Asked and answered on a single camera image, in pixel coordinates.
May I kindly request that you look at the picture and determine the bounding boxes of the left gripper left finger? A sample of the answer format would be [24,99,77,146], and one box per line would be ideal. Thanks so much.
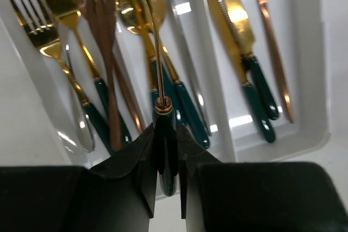
[1,126,156,231]

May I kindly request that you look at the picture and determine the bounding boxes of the silver rose fork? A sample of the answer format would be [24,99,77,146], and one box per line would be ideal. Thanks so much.
[5,0,96,153]

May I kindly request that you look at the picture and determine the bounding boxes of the gold knife green handle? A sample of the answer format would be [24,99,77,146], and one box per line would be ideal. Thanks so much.
[222,0,279,120]
[207,0,276,143]

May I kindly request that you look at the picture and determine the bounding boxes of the rose gold knife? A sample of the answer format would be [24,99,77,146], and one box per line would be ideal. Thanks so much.
[257,0,294,123]

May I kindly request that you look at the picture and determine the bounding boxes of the gold fork green handle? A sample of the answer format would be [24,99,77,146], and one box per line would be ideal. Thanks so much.
[28,0,133,146]

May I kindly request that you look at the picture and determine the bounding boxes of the rose gold fork long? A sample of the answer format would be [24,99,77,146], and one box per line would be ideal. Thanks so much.
[64,0,146,135]

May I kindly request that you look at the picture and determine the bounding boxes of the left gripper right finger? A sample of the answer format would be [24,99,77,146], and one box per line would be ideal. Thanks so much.
[177,127,347,231]

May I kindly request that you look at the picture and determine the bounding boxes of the white cutlery tray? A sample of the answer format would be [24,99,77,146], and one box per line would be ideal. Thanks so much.
[1,0,329,168]

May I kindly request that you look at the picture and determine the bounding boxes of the silver spoon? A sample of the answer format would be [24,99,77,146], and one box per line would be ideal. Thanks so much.
[167,0,211,136]

